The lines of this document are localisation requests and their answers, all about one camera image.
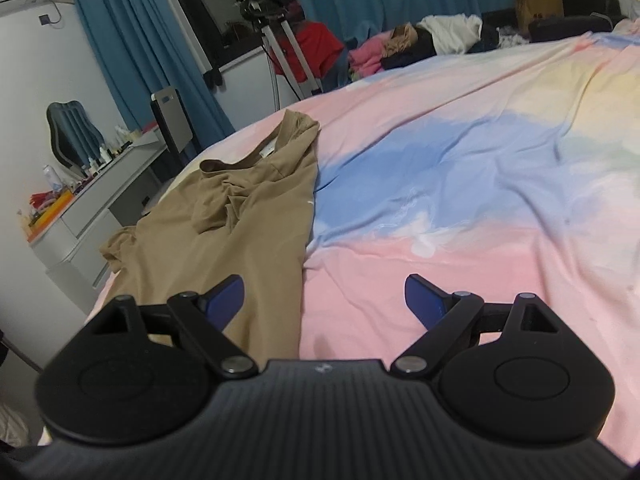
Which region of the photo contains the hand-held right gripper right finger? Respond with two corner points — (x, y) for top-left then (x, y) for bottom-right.
(390, 274), (561, 376)

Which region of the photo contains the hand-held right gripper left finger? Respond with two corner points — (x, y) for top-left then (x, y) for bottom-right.
(92, 275), (259, 380)

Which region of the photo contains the tan printed t-shirt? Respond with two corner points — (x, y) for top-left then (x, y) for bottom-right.
(99, 109), (321, 361)

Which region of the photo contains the bed with pastel sheet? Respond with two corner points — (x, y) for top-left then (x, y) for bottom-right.
(85, 17), (640, 461)

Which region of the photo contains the white vanity desk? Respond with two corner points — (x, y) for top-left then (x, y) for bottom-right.
(27, 132), (171, 291)

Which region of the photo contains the row of cosmetic bottles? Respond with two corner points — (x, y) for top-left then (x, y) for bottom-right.
(82, 125), (146, 181)

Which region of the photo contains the black and white chair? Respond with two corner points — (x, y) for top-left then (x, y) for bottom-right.
(150, 86), (196, 162)

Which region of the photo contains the orange tray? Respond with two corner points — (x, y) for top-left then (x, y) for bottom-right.
(27, 192), (76, 236)

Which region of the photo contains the wavy vanity mirror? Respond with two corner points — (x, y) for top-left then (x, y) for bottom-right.
(46, 100), (107, 179)

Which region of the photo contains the black garment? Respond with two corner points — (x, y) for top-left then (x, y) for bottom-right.
(380, 27), (439, 71)

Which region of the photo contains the pink garment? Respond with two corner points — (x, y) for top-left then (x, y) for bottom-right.
(347, 30), (401, 79)

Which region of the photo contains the silver tripod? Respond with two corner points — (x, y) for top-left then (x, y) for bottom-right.
(231, 0), (324, 111)

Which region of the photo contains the tan crumpled garment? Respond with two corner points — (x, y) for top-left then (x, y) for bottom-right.
(382, 24), (421, 59)

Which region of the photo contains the white garment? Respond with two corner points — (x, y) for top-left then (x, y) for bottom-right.
(416, 14), (484, 55)

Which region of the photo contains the red garment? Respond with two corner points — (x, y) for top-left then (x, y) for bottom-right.
(287, 20), (347, 84)

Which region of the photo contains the white patterned cloth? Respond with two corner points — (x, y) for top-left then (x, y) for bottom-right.
(497, 25), (531, 49)

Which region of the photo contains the dark window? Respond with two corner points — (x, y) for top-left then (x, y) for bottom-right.
(157, 0), (301, 74)

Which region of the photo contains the dark sofa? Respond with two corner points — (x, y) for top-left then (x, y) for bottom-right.
(480, 0), (626, 44)

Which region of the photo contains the brown paper bag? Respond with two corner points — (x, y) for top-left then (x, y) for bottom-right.
(513, 0), (565, 34)

